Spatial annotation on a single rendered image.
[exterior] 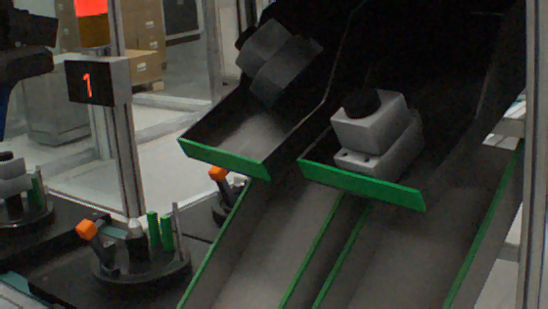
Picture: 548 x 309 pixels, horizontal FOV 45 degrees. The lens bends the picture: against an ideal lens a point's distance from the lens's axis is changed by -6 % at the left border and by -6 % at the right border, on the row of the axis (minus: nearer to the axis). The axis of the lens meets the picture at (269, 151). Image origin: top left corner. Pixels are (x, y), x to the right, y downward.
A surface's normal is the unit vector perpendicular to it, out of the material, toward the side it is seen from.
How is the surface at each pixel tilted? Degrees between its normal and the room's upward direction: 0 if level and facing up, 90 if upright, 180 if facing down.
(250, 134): 25
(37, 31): 89
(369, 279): 45
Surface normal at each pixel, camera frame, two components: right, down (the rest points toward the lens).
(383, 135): 0.65, 0.18
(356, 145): -0.65, 0.63
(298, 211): -0.59, -0.50
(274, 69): 0.29, -0.38
